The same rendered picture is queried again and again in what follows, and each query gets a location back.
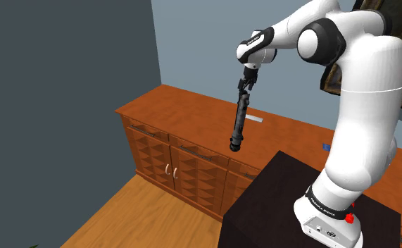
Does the long black cylindrical tool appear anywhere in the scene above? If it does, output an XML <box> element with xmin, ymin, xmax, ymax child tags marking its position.
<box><xmin>229</xmin><ymin>89</ymin><xmax>251</xmax><ymax>153</ymax></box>

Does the wooden sideboard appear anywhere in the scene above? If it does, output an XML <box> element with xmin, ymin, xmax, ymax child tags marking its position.
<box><xmin>113</xmin><ymin>84</ymin><xmax>402</xmax><ymax>248</ymax></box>

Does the dark robot stand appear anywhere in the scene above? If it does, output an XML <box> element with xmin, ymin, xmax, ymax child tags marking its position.
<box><xmin>217</xmin><ymin>149</ymin><xmax>402</xmax><ymax>248</ymax></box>

